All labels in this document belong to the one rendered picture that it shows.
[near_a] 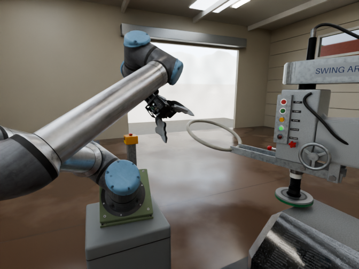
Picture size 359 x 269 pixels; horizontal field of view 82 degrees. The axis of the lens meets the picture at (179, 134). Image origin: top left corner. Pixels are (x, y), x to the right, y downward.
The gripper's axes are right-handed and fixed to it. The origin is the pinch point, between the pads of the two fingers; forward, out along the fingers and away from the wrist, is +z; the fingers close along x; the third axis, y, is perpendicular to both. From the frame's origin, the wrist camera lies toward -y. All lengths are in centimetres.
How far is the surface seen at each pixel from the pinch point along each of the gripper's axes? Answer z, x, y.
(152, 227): 18, -49, -21
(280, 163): 32, 16, -78
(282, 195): 48, 4, -82
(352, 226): 79, 21, -74
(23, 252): -44, -214, -53
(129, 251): 21, -60, -12
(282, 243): 65, -12, -63
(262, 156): 22, 10, -81
